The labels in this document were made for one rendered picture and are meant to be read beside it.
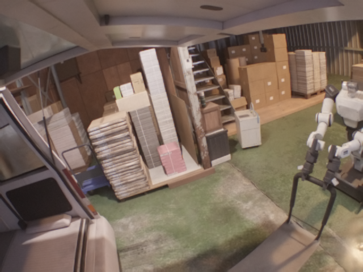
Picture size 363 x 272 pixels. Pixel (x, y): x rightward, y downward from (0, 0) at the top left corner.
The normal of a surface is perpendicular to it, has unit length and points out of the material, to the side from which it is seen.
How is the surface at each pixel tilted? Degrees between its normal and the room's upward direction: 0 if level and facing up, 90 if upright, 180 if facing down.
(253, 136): 90
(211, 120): 90
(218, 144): 90
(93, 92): 90
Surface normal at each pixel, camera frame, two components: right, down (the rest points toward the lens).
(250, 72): 0.30, 0.32
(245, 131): -0.04, 0.41
